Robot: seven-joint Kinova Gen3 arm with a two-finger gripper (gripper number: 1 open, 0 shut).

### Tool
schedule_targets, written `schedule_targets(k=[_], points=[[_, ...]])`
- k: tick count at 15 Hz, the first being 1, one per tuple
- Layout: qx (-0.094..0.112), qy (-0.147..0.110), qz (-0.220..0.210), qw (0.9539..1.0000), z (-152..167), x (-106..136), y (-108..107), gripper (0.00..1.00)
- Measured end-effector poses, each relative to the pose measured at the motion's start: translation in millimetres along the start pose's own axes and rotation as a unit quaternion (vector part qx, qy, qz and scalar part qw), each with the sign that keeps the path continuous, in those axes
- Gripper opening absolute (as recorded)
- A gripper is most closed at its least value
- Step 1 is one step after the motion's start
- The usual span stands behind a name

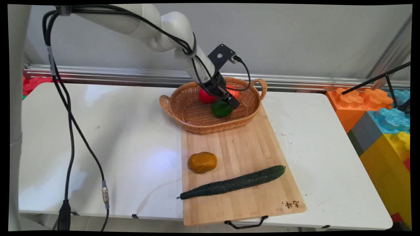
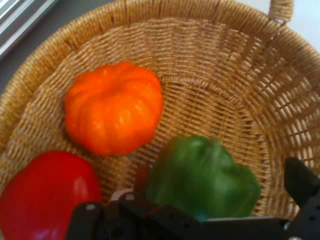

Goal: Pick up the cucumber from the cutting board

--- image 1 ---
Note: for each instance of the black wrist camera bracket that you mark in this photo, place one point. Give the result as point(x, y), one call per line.
point(220, 56)

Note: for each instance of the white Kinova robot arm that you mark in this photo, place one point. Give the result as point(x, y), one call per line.
point(147, 23)

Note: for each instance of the aluminium rail along wall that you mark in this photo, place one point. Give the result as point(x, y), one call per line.
point(131, 73)

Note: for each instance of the wooden cutting board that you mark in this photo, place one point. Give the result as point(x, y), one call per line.
point(239, 154)

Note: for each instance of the black tripod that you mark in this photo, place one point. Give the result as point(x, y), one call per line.
point(387, 78)

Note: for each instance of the grey giant toy block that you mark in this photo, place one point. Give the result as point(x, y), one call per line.
point(366, 132)

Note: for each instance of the red plastic item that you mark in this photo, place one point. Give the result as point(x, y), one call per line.
point(34, 83)

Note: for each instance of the blue giant toy block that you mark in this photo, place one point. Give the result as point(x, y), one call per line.
point(392, 119)

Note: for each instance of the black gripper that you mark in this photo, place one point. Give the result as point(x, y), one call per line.
point(214, 83)

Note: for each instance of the long dark green cucumber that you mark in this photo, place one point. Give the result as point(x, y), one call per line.
point(236, 183)

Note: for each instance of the orange giant toy block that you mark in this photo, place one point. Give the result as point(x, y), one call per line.
point(351, 105)

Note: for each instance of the orange-red toy tomato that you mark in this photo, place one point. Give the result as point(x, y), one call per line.
point(233, 92)

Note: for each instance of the brown-yellow toy potato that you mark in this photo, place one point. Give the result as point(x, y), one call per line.
point(202, 162)

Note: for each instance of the green toy bell pepper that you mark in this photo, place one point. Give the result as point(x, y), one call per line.
point(221, 109)

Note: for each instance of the woven wicker basket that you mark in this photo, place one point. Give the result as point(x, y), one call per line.
point(197, 113)

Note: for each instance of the yellow giant toy block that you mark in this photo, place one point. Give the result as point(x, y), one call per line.
point(388, 170)

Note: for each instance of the red toy pepper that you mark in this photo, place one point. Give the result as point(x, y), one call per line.
point(206, 97)

